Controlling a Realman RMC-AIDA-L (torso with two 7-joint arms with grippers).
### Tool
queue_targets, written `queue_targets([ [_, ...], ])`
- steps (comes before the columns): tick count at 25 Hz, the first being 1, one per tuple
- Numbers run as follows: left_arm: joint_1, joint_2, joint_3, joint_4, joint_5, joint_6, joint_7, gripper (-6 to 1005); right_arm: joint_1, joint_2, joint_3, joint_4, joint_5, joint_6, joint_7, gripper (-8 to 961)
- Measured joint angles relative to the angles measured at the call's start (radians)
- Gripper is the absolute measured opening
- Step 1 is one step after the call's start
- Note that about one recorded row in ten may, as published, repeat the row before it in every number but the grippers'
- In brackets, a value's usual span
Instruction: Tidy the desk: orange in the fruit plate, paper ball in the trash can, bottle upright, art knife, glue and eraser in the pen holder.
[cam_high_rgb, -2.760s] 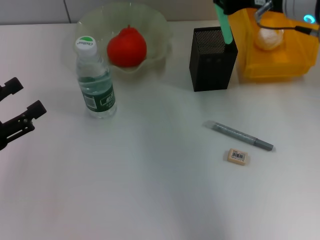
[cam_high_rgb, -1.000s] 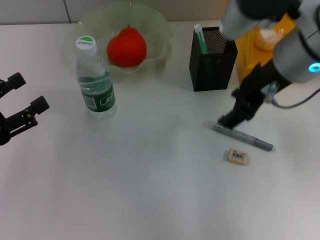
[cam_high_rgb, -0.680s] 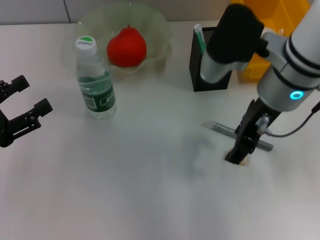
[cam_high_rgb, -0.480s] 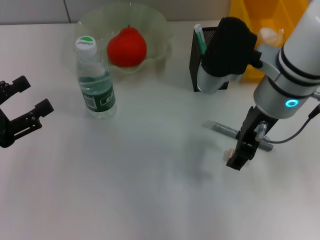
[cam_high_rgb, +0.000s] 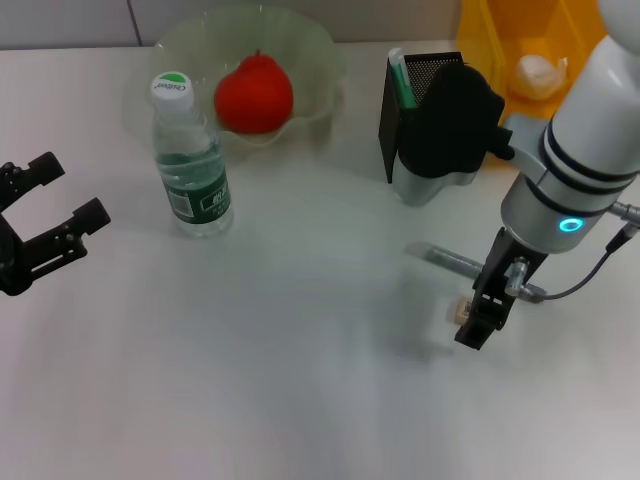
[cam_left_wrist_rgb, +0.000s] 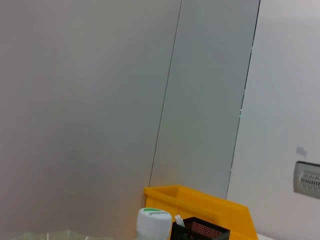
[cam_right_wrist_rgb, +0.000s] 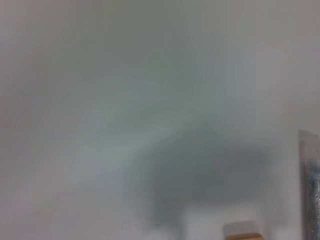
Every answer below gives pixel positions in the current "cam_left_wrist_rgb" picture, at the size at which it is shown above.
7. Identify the mint green pen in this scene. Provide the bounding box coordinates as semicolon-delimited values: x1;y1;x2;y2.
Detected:
174;214;188;240

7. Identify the clear green-label water bottle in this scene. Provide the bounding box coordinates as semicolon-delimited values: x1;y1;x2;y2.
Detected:
135;207;173;240

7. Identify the black mesh pen holder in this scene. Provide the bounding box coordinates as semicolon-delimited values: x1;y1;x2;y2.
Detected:
169;216;231;240

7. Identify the yellow plastic bin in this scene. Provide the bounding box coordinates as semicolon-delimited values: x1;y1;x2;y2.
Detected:
143;184;260;240

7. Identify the grey wall socket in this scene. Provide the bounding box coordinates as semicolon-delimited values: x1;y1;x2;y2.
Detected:
292;160;320;201

